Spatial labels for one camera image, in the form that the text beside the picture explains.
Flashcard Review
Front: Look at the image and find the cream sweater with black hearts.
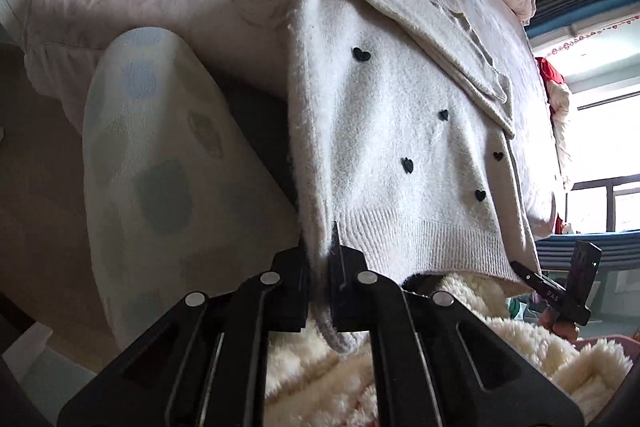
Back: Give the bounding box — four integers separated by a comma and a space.
285, 0, 542, 356

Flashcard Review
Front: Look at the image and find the person's right hand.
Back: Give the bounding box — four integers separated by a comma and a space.
537, 307, 579, 343

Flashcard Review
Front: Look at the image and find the fluffy cream fleece jacket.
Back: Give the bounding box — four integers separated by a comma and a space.
264, 274, 639, 426

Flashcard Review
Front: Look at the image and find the patterned white pyjama leg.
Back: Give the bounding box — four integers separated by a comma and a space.
82, 27, 298, 347

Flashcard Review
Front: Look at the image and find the red cloth by window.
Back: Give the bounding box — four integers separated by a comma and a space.
536, 57, 565, 86

